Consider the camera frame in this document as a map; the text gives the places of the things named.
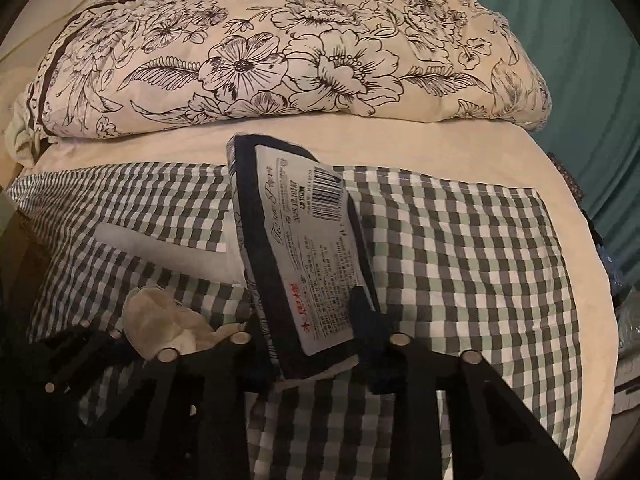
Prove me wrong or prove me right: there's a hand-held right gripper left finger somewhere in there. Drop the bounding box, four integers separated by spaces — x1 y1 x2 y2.
100 329 263 480

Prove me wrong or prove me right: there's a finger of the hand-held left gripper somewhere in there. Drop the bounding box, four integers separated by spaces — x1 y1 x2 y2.
32 321 143 397

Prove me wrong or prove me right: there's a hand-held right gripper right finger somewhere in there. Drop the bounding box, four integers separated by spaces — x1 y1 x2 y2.
347 285 576 480

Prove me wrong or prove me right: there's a blue plastic bag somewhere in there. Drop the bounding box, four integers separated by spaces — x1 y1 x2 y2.
597 240 640 311

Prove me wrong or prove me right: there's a dark floral bag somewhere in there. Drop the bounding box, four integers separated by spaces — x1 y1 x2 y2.
547 152 586 206

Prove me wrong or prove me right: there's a blue patterned tissue pack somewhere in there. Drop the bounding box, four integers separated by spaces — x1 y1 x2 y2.
226 132 383 378

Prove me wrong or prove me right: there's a teal curtain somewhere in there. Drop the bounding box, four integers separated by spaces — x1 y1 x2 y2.
450 0 640 271

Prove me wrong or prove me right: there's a white packaging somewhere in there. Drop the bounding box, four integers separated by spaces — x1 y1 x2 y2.
615 350 640 411

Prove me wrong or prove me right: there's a floral quilt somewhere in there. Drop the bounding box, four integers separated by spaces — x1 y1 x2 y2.
22 0 553 143

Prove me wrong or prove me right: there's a white cloth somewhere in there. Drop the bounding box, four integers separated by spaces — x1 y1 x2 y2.
122 287 236 361

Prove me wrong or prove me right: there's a light green cloth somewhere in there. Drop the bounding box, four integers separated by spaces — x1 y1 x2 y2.
5 95 43 166

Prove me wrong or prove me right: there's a translucent plastic strip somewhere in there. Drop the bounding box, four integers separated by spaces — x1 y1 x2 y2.
92 220 243 286

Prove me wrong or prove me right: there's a green checked cloth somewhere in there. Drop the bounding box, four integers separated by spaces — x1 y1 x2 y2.
7 160 581 480

